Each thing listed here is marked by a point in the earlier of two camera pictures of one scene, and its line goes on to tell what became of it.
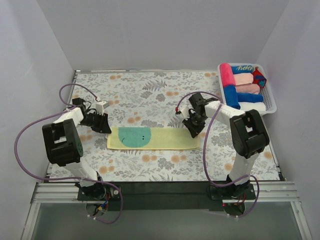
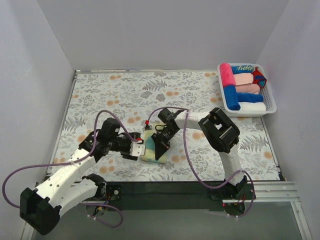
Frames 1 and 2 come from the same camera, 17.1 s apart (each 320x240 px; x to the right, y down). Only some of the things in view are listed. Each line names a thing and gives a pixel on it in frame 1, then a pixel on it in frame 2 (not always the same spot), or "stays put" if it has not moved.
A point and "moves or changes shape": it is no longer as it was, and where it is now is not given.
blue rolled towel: [249, 97] stays put
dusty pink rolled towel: [248, 88] stays put
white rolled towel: [258, 106] stays put
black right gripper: [194, 124] to [163, 136]
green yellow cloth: [151, 138] moves or changes shape
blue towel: [231, 96] stays put
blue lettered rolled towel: [244, 69] stays put
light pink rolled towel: [240, 79] stays put
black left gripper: [99, 122] to [128, 152]
